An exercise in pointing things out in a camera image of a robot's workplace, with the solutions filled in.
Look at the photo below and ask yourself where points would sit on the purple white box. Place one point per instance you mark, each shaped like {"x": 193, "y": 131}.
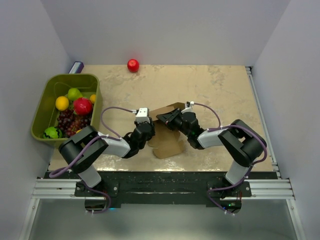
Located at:
{"x": 76, "y": 68}

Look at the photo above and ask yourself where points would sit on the red apple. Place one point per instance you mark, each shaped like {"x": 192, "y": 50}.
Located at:
{"x": 133, "y": 65}

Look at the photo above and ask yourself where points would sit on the yellow lemon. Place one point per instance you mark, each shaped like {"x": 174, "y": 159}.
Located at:
{"x": 62, "y": 103}

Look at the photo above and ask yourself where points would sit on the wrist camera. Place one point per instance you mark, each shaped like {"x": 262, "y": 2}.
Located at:
{"x": 142, "y": 115}
{"x": 188, "y": 108}

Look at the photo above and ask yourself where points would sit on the green plastic bin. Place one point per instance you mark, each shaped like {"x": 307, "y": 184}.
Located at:
{"x": 46, "y": 114}

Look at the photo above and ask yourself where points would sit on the brown cardboard box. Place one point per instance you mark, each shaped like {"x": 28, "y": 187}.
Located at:
{"x": 166, "y": 143}

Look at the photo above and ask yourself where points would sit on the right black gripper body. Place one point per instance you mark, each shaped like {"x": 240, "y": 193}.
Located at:
{"x": 178, "y": 125}

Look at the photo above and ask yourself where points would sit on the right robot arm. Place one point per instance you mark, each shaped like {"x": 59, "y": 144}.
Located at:
{"x": 245, "y": 146}

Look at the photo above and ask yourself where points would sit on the small watermelon toy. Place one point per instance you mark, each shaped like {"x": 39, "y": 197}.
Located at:
{"x": 52, "y": 133}

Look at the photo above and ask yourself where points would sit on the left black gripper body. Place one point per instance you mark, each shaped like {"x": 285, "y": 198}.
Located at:
{"x": 152, "y": 133}

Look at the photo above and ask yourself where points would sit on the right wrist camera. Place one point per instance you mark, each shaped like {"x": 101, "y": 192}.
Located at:
{"x": 188, "y": 108}

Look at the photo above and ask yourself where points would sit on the small orange fruit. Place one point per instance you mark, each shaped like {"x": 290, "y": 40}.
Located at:
{"x": 92, "y": 98}

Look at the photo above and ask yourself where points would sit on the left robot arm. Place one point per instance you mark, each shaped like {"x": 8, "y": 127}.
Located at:
{"x": 82, "y": 149}

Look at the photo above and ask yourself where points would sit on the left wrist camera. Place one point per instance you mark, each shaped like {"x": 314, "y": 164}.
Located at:
{"x": 142, "y": 115}

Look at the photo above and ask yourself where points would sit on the purple grapes bunch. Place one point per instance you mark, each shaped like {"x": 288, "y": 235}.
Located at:
{"x": 69, "y": 122}

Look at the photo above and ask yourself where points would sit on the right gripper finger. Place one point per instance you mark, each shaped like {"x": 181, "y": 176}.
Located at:
{"x": 166, "y": 118}
{"x": 175, "y": 113}

